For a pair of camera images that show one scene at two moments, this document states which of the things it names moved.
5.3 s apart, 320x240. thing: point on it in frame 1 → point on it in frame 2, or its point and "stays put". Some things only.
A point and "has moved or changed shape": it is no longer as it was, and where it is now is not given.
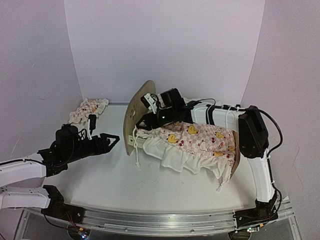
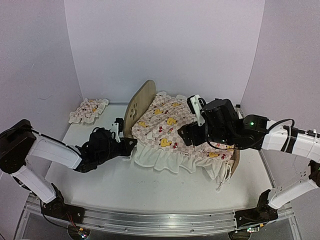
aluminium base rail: x=159 y=222 stays put
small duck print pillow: x=88 y=107 stays put
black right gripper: x=146 y=122 → x=191 y=133
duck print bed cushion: x=190 y=147 has moved or changed shape
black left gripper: x=107 y=140 → x=127 y=149
